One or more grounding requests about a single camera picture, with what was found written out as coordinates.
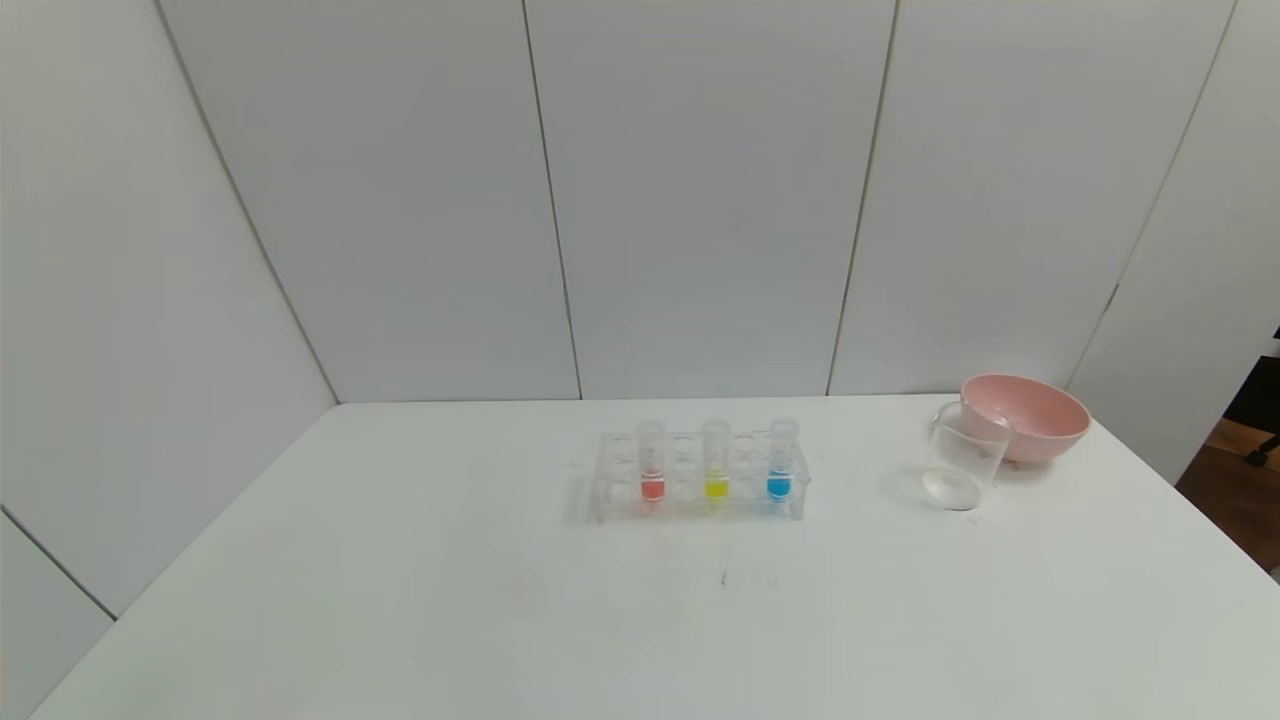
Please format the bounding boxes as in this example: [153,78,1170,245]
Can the test tube with red pigment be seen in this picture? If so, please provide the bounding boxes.
[637,421,668,503]

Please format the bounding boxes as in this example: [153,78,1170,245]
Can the test tube with yellow pigment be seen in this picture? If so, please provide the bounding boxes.
[702,419,732,502]

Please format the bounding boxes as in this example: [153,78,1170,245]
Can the clear acrylic test tube rack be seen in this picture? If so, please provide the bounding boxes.
[590,428,811,525]

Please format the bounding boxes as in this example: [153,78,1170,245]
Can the test tube with blue pigment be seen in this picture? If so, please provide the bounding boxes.
[768,418,800,503]

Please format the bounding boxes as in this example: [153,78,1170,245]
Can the clear glass beaker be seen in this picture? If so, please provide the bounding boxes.
[922,400,1014,512]

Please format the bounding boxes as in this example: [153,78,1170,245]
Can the pink bowl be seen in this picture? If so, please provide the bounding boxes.
[960,373,1092,464]

